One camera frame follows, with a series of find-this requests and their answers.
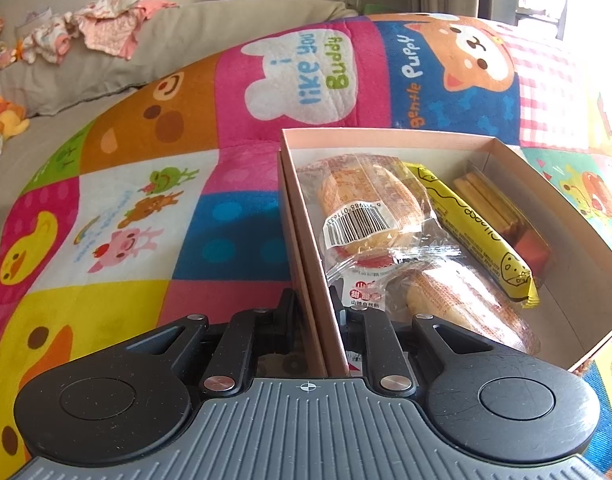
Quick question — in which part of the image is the floral garment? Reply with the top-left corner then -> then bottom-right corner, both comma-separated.
16,9 -> 80,64

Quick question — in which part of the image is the yellow snack bar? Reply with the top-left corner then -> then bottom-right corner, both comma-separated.
403,161 -> 541,311

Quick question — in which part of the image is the yellow plush toy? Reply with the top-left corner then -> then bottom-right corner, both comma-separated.
0,95 -> 30,139

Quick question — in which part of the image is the clear-wrapped bread bun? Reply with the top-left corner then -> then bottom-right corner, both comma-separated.
296,154 -> 440,266
326,255 -> 542,359

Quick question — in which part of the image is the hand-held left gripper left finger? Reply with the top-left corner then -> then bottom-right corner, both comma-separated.
120,288 -> 300,396

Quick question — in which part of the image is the colourful cartoon play mat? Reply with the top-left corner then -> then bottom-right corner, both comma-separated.
0,12 -> 612,480

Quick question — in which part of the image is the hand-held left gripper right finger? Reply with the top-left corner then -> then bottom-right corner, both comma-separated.
335,305 -> 493,399

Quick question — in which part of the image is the pink garment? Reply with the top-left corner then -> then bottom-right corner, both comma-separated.
73,0 -> 180,59

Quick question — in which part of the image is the wafer biscuit pack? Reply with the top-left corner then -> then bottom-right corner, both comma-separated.
453,170 -> 553,272

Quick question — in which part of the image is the pink cardboard box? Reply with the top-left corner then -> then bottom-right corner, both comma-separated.
277,127 -> 612,379

